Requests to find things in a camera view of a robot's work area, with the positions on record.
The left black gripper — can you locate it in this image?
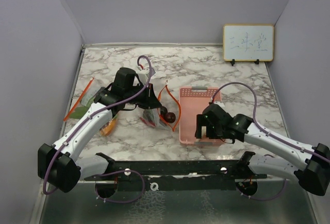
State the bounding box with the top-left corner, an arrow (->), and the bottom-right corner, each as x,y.
125,82 -> 162,110

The dark red cherry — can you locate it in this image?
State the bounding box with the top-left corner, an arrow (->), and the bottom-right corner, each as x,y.
164,112 -> 176,124

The clear orange-zip bag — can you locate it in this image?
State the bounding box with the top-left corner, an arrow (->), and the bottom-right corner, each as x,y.
63,77 -> 120,137
139,81 -> 182,132

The dark mangosteen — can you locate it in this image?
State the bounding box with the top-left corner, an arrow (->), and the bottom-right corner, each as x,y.
160,106 -> 168,116

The green leaf vegetable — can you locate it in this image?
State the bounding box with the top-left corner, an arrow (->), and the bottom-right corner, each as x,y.
69,106 -> 88,119

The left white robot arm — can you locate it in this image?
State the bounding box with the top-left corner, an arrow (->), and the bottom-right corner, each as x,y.
37,67 -> 161,193

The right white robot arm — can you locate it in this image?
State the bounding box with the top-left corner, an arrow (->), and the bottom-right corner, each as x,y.
195,103 -> 329,196

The pink plastic basket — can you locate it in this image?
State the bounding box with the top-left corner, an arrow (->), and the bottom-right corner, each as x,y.
179,87 -> 225,146

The small framed whiteboard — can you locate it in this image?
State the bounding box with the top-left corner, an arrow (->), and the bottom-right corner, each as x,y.
223,24 -> 274,65

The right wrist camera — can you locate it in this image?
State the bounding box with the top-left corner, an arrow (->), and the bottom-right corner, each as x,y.
209,101 -> 225,108

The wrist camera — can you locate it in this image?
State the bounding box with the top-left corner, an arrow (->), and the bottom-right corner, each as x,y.
137,65 -> 150,83
209,101 -> 225,108

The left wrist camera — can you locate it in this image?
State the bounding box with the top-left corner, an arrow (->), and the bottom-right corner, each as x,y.
137,65 -> 150,83

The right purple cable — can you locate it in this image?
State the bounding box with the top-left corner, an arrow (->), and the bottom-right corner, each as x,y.
211,81 -> 330,201

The purple cable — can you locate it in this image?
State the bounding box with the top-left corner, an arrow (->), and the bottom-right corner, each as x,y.
42,55 -> 153,204
211,81 -> 330,201

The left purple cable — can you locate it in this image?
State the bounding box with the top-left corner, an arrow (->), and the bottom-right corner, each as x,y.
42,55 -> 153,204

